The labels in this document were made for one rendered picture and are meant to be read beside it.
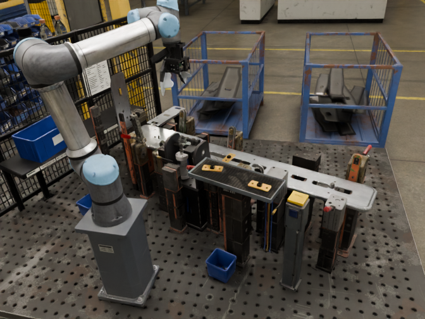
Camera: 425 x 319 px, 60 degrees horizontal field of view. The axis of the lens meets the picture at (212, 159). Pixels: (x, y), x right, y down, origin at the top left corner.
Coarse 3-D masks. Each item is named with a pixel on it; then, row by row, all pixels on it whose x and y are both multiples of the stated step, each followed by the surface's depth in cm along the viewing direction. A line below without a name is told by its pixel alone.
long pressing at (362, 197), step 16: (144, 128) 221; (160, 128) 220; (256, 160) 184; (272, 160) 184; (288, 176) 171; (304, 176) 170; (320, 176) 170; (304, 192) 160; (320, 192) 159; (336, 192) 159; (352, 192) 158; (368, 192) 158; (352, 208) 150; (368, 208) 149
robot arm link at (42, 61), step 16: (160, 16) 116; (112, 32) 111; (128, 32) 112; (144, 32) 115; (160, 32) 118; (176, 32) 120; (32, 48) 104; (48, 48) 103; (64, 48) 104; (80, 48) 106; (96, 48) 108; (112, 48) 110; (128, 48) 114; (32, 64) 103; (48, 64) 102; (64, 64) 103; (80, 64) 106; (48, 80) 106
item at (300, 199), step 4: (292, 192) 134; (296, 192) 134; (292, 196) 133; (296, 196) 132; (300, 196) 132; (304, 196) 132; (308, 196) 132; (288, 200) 131; (292, 200) 131; (296, 200) 131; (300, 200) 130; (304, 200) 130; (300, 204) 129
